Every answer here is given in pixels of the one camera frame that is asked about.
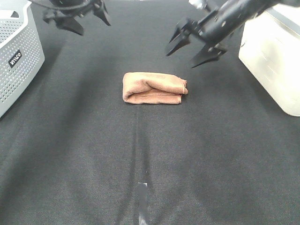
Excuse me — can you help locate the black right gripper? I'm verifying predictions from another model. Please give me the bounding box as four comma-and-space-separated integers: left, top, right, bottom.
165, 9, 244, 68

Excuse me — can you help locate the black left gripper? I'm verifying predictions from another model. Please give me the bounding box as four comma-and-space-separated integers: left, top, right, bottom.
43, 0, 111, 36

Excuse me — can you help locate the brown towel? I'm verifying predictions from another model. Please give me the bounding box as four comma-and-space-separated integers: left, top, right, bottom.
122, 72, 188, 105

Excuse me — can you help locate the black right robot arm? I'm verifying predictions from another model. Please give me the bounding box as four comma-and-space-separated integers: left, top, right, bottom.
165, 0, 300, 68

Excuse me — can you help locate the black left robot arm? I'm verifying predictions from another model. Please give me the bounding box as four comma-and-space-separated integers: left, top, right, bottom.
32, 0, 111, 36

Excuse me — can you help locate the grey perforated laundry basket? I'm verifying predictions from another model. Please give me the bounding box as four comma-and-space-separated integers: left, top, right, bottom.
0, 0, 45, 115

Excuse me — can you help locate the white plastic storage bin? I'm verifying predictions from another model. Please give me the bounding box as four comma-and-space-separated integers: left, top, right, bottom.
239, 4, 300, 117

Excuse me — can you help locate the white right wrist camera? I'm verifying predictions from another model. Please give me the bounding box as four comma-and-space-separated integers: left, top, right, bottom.
188, 0, 210, 10

